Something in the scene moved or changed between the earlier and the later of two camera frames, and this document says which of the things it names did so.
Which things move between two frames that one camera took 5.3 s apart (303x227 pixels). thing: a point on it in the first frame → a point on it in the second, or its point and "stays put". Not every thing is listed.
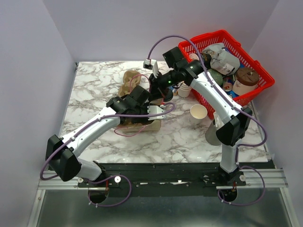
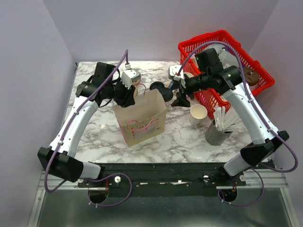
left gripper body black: (141, 110) → (121, 94)
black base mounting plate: (168, 179) stays put
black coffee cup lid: (169, 96) stays put
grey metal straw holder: (210, 135) stays put
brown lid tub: (246, 81) stays put
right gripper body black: (163, 82) → (195, 83)
